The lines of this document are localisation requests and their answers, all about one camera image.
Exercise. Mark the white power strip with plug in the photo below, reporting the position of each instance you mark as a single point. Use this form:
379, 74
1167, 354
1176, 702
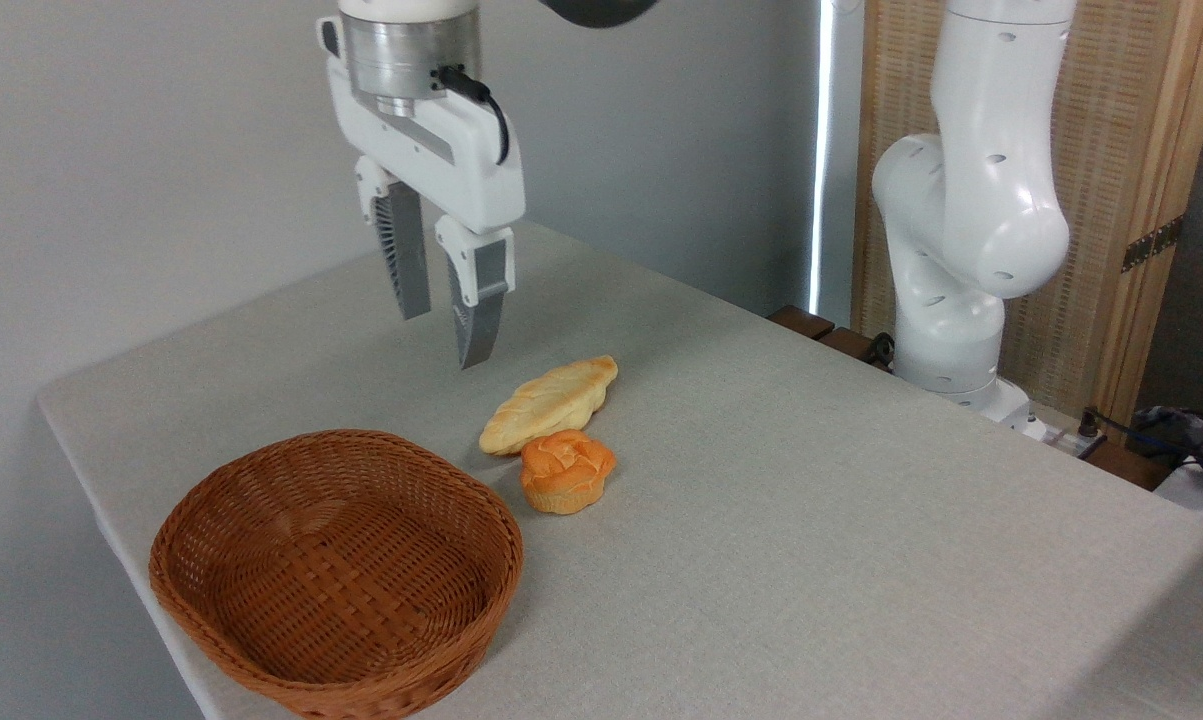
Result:
1079, 437

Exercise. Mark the brown wicker basket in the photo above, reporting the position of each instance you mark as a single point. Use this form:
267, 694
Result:
341, 580

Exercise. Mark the round orange bread roll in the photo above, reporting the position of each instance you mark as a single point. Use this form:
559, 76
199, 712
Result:
566, 472

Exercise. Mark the wooden rattan folding screen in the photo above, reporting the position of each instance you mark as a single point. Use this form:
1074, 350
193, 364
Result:
1131, 120

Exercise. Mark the dark brown wooden block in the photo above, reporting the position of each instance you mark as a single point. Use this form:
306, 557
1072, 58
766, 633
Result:
846, 343
801, 321

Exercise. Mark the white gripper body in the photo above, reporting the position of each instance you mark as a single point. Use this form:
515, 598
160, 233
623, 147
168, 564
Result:
461, 170

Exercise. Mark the metal screen hinge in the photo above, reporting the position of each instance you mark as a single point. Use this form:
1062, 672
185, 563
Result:
1151, 243

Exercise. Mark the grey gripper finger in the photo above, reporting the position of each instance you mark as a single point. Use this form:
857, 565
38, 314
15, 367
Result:
481, 310
406, 255

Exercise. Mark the long braided bread loaf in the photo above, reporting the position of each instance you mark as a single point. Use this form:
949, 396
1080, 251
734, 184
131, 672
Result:
551, 400

